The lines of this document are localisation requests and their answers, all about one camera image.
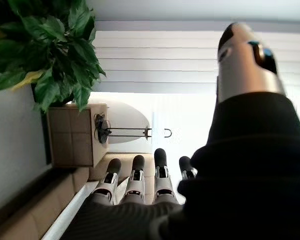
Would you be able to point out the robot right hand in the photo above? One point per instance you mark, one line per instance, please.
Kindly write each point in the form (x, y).
(240, 187)

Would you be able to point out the beige wooden nightstand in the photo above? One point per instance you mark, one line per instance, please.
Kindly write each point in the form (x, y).
(70, 135)

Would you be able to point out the green leafy potted plant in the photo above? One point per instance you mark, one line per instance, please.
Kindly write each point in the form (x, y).
(52, 50)

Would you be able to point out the white pleated curtain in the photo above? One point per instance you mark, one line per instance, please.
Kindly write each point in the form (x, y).
(152, 62)

